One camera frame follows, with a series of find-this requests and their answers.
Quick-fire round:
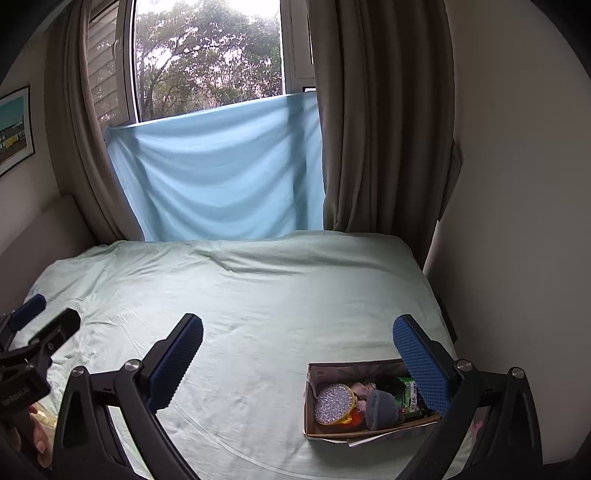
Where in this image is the pink printed cardboard box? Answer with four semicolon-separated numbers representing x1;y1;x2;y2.
302;357;444;448

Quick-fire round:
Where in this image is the beige padded headboard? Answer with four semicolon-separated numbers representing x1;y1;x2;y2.
0;194;96;296

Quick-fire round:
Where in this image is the beige curtain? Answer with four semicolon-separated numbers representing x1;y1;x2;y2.
307;0;463;274
44;0;145;244

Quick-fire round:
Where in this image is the pink fabric scrunchie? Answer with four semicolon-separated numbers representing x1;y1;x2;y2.
351;381;378;412

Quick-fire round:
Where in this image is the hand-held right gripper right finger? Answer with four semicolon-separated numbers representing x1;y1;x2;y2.
392;314;542;480

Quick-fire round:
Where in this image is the framed wall poster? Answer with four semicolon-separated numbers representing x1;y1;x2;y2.
0;85;37;177

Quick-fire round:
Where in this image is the light blue hanging cloth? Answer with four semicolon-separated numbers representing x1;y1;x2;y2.
104;91;327;242

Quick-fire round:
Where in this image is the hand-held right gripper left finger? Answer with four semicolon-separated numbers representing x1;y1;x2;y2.
52;313;204;480

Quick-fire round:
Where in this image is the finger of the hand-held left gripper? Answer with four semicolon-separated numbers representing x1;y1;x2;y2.
0;294;47;344
0;308;82;370

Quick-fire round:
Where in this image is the grey fuzzy sock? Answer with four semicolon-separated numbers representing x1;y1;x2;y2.
365;390;406;431

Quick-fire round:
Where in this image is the person's left hand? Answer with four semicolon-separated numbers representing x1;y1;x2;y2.
9;402;57;469

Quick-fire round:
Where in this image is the round glitter lid tin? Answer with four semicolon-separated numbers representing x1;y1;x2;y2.
314;384;357;426

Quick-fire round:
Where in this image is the window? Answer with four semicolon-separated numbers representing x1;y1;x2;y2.
88;0;317;128

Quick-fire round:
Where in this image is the green wet wipes pack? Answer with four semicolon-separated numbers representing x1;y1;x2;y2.
392;376;424;419

